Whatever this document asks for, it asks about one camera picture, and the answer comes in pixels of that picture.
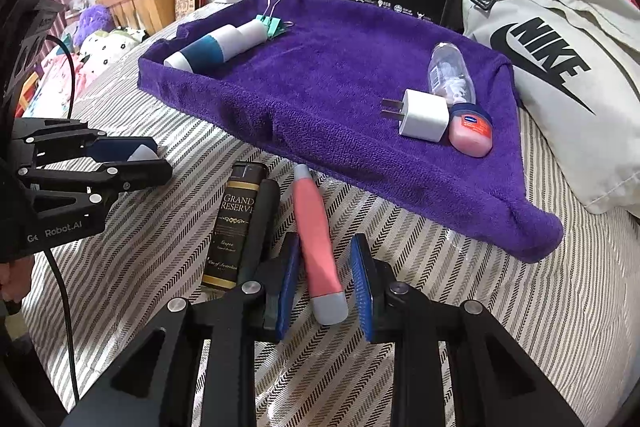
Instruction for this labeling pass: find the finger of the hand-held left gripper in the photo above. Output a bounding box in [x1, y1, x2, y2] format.
[11, 117, 159, 166]
[18, 158, 174, 206]

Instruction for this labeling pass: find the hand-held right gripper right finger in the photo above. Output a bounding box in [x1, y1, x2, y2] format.
[349, 234, 587, 427]

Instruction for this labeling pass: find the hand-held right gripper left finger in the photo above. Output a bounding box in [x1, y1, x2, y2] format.
[61, 231, 302, 427]

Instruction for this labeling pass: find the pink tube grey cap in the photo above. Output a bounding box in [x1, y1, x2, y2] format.
[291, 164, 349, 326]

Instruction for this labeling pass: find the black tube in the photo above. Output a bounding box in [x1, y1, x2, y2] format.
[237, 179, 281, 289]

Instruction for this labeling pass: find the dark cosmetic tube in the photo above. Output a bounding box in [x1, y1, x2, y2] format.
[201, 160, 266, 291]

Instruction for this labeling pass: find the blue and white bottle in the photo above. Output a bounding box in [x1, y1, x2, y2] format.
[163, 25, 244, 72]

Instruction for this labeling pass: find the white wall charger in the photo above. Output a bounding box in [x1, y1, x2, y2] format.
[379, 88, 451, 143]

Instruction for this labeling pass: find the pink jar blue lid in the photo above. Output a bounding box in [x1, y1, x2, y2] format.
[448, 102, 494, 158]

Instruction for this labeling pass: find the teal binder clip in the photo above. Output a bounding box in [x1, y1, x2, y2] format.
[254, 0, 296, 40]

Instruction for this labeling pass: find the clear plastic bottle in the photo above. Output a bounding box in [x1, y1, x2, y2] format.
[427, 42, 476, 106]

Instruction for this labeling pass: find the person's left hand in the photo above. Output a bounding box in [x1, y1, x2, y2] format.
[0, 254, 37, 304]

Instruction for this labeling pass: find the pink patterned bedding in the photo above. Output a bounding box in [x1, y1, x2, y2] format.
[15, 51, 102, 118]

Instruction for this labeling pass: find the floral pillow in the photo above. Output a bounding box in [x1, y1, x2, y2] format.
[79, 27, 152, 74]

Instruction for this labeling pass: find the grey striped quilt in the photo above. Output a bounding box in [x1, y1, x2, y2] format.
[22, 4, 640, 427]

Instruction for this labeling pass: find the purple plush toy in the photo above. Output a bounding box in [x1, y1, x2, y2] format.
[74, 4, 112, 46]

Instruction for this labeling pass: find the purple towel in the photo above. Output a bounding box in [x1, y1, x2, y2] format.
[137, 0, 566, 264]

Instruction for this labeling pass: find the grey sports bag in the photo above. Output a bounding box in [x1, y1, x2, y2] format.
[459, 0, 640, 216]

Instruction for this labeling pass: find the black cable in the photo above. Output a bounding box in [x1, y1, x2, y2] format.
[44, 34, 82, 408]

